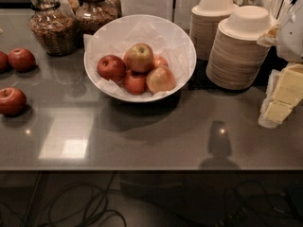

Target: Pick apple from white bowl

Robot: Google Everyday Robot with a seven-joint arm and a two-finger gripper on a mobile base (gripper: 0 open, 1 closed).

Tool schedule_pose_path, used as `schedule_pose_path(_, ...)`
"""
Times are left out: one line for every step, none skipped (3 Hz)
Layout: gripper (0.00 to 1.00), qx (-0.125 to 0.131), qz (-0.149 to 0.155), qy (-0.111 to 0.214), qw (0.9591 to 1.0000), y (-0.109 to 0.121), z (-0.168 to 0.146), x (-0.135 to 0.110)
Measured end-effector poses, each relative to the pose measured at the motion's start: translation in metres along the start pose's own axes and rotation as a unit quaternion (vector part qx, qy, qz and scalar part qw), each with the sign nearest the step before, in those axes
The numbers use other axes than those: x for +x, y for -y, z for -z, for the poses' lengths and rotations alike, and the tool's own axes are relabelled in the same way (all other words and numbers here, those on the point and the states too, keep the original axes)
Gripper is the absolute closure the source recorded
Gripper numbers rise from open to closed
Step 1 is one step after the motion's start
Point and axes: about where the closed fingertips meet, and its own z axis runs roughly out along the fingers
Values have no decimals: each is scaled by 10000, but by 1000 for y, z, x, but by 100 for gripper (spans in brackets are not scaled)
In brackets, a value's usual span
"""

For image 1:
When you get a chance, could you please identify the red apple front left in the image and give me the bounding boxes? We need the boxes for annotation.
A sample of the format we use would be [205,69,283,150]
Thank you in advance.
[0,87,27,116]

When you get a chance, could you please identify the glass jar back left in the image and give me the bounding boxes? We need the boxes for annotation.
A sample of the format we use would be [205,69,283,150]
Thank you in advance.
[57,0,80,16]

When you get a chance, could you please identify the dark red left apple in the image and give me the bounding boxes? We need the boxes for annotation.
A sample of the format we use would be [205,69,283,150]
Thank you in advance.
[97,55,126,82]

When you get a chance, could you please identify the yellow-red right apple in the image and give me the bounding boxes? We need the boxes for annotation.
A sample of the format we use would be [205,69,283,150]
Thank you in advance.
[146,65,175,94]

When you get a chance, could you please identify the glass granola jar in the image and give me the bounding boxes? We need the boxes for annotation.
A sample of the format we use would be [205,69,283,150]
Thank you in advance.
[76,0,118,35]
[28,0,77,56]

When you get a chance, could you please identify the paper bowl stack rear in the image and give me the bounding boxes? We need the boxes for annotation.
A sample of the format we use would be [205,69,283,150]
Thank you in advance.
[189,0,237,61]

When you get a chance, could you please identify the black cables under table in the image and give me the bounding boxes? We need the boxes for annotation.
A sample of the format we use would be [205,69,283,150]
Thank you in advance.
[0,170,128,227]

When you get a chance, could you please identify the paper bowl stack front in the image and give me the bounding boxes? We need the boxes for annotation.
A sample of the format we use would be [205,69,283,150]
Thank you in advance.
[205,6,274,90]

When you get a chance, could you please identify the paper bowl stack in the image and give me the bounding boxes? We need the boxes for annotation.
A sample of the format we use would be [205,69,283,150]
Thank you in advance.
[205,6,274,90]
[189,0,237,61]

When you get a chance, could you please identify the white bowl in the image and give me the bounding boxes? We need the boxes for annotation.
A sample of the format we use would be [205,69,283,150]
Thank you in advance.
[83,14,198,103]

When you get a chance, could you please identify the glass granola jar left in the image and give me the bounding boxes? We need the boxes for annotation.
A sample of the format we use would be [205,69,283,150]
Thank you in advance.
[28,0,77,56]

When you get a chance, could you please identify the yellow-green red top apple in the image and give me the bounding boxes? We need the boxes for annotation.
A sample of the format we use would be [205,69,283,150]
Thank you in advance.
[124,44,153,73]

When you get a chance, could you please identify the red bottom middle apple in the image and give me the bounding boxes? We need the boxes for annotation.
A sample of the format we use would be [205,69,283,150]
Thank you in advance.
[122,70,147,95]

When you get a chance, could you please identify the red apple on table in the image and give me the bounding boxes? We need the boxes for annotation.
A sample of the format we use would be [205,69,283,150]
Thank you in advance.
[8,47,36,72]

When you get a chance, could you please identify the red back hidden apple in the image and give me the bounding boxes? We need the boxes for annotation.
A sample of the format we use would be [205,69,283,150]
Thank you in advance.
[151,54,169,69]

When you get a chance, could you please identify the glass granola jar middle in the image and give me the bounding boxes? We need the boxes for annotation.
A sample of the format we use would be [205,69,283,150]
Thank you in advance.
[76,0,118,35]

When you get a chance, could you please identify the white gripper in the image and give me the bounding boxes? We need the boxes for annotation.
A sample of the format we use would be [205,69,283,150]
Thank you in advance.
[257,0,303,129]

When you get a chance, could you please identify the red apple at edge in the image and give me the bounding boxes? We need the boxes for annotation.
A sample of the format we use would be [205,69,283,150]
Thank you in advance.
[0,51,9,73]

